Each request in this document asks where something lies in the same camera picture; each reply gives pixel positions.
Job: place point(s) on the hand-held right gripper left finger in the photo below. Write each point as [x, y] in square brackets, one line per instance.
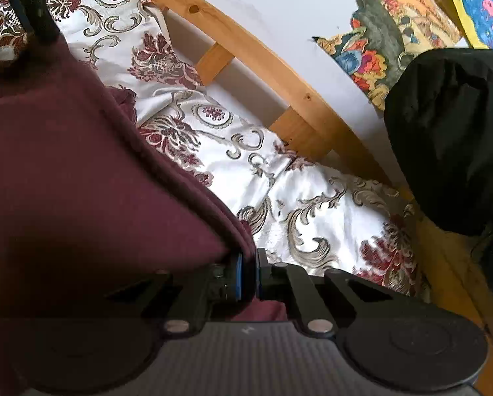
[239, 276]

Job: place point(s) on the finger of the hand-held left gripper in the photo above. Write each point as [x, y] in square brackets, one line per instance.
[36, 12]

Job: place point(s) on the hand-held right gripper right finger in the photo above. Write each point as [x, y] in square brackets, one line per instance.
[271, 282]

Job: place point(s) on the maroon long-sleeve shirt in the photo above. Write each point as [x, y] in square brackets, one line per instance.
[85, 181]

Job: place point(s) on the floral white bedspread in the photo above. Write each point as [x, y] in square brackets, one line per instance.
[312, 214]

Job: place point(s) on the black padded coat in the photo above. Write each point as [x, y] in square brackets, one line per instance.
[452, 140]

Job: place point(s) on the wooden bed frame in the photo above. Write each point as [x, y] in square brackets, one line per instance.
[271, 74]

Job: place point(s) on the landscape cartoon wall poster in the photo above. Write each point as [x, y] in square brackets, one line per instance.
[394, 37]

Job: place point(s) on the yellow and blue wall poster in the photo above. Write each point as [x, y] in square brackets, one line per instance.
[481, 8]

